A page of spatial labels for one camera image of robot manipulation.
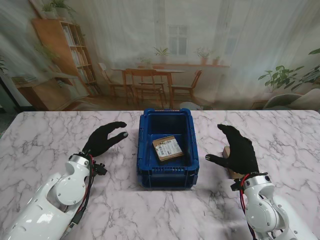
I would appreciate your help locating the printed room scene backdrop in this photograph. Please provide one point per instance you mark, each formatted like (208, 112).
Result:
(160, 37)

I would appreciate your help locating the cardboard package with white label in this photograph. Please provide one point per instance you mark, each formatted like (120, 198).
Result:
(167, 148)

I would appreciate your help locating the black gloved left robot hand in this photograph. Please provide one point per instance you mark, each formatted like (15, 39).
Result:
(98, 142)

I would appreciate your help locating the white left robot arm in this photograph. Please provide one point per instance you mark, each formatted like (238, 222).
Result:
(62, 192)

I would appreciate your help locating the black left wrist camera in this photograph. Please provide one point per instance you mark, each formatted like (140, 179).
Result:
(101, 170)

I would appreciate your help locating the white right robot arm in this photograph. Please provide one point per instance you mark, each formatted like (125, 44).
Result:
(262, 215)

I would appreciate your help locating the blue plastic turnover box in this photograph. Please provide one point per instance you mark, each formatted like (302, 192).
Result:
(167, 177)

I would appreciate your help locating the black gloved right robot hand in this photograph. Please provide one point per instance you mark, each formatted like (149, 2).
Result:
(242, 155)

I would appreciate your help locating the plain brown cardboard package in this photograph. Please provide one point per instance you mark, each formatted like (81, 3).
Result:
(227, 152)

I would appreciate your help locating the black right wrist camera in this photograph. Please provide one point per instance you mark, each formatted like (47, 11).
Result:
(236, 185)

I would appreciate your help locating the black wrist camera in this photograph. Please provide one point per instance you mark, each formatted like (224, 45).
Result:
(101, 170)
(236, 185)

